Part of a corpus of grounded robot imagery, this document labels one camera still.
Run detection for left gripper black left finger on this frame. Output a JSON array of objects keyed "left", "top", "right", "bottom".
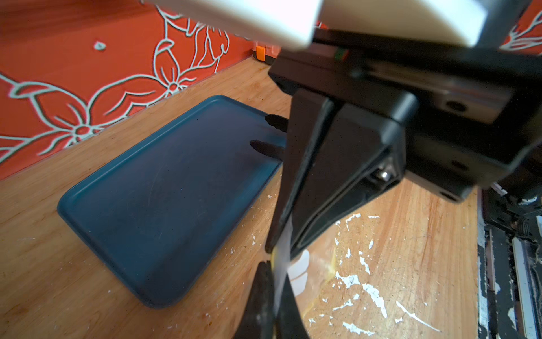
[{"left": 233, "top": 261, "right": 273, "bottom": 339}]

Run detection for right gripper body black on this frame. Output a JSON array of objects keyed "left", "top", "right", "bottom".
[{"left": 270, "top": 30, "right": 541, "bottom": 201}]

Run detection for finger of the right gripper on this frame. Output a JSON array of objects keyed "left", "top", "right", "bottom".
[
  {"left": 265, "top": 88, "right": 336, "bottom": 254},
  {"left": 291, "top": 104, "right": 405, "bottom": 257}
]

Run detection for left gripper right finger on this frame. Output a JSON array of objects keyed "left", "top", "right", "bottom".
[{"left": 276, "top": 277, "right": 309, "bottom": 339}]

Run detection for black metal tongs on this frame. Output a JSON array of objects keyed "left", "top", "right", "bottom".
[{"left": 249, "top": 114, "right": 289, "bottom": 162}]

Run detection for bag with yellow duck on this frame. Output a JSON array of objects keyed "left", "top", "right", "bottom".
[{"left": 271, "top": 219, "right": 337, "bottom": 338}]

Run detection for dark blue tray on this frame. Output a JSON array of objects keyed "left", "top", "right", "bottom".
[{"left": 57, "top": 95, "right": 280, "bottom": 309}]

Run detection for orange tool case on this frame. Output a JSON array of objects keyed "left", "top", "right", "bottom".
[{"left": 253, "top": 41, "right": 281, "bottom": 65}]

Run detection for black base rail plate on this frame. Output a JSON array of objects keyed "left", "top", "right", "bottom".
[{"left": 477, "top": 184, "right": 541, "bottom": 338}]

